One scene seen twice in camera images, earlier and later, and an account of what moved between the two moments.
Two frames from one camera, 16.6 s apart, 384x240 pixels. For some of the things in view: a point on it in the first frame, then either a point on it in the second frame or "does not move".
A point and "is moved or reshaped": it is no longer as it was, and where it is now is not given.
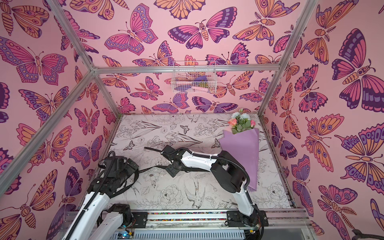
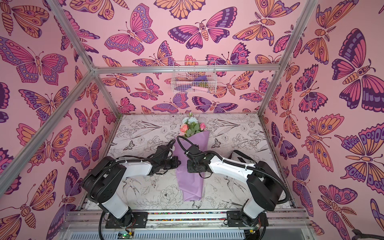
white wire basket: x=194 y=77 does not move
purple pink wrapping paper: x=245 y=145 to x=192 y=184
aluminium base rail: x=289 y=225 does not move
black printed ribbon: x=139 y=170 is moved or reshaped
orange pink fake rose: x=232 y=121 to x=184 y=127
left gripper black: x=129 y=169 to x=175 y=164
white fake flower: x=242 y=116 to x=190 y=119
